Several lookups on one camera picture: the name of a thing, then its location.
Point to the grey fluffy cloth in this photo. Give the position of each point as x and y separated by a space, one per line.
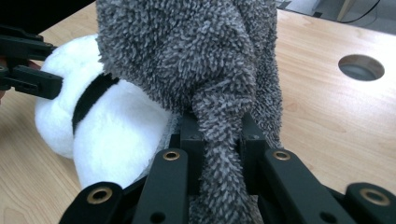
186 46

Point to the black floor tape piece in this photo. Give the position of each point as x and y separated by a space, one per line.
317 14
285 4

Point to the panda plush toy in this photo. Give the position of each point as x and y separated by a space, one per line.
109 133

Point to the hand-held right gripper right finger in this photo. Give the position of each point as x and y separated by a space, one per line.
250 146

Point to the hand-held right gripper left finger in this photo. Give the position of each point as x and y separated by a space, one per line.
193 140

